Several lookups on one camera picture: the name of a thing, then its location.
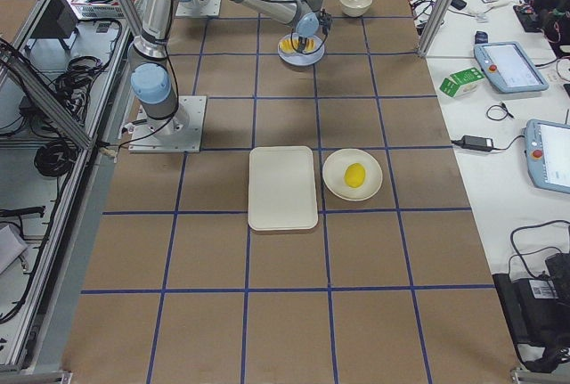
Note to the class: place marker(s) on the blue teach pendant upper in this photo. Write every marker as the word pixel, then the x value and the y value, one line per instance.
pixel 508 68

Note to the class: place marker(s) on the blue teach pendant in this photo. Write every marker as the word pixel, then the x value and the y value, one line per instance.
pixel 547 154
pixel 508 68

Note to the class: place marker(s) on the white plate with lemon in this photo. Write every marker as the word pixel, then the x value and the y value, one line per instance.
pixel 335 166

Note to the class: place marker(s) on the white bowl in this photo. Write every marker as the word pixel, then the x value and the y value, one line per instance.
pixel 355 8

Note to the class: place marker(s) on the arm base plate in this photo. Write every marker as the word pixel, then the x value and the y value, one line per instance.
pixel 182 134
pixel 198 9

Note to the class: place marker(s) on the blue teach pendant lower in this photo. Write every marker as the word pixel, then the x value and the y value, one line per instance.
pixel 547 154

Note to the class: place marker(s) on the yellow lemon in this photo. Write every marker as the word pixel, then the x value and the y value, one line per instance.
pixel 355 175

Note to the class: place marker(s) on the ridged yellow bread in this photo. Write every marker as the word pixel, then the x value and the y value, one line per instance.
pixel 293 43

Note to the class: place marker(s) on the green white box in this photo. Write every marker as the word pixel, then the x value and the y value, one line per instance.
pixel 462 82

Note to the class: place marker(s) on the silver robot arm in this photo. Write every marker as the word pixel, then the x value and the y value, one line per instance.
pixel 155 85

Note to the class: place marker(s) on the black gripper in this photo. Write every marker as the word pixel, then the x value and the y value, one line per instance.
pixel 305 44

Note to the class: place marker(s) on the white rectangular tray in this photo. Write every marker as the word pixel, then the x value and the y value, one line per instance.
pixel 281 189

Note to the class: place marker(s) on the blue plate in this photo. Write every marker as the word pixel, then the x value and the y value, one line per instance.
pixel 301 60

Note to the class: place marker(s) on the black power adapter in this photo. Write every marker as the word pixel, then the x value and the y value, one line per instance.
pixel 477 143

